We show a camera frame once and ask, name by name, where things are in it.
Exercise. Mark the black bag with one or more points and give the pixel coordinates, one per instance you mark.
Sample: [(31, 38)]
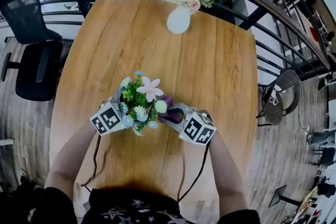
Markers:
[(18, 202)]

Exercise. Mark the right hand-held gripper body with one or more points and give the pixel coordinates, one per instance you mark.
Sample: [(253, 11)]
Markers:
[(198, 129)]

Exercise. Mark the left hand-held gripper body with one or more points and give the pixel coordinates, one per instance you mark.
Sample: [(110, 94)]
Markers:
[(106, 119)]

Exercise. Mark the dark wicker chair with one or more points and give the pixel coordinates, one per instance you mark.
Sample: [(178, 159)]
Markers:
[(282, 102)]

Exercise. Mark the black mesh office chair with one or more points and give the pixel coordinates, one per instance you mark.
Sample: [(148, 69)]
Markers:
[(36, 73)]

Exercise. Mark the black stand with flat base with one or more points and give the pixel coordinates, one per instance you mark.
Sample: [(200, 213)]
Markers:
[(278, 196)]

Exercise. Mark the person's left forearm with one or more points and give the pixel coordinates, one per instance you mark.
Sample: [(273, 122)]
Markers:
[(67, 162)]

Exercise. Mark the white ceramic vase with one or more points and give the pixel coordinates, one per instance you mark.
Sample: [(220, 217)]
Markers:
[(178, 22)]

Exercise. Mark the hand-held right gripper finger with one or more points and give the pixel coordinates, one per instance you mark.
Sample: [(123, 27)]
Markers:
[(187, 109), (176, 126)]

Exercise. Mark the artificial flower bouquet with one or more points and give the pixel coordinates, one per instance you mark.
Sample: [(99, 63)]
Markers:
[(139, 102)]

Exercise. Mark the person's right forearm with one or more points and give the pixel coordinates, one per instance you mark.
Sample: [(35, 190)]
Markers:
[(228, 173)]

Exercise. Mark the black star print shirt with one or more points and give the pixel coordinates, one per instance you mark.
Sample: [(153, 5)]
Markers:
[(131, 211)]

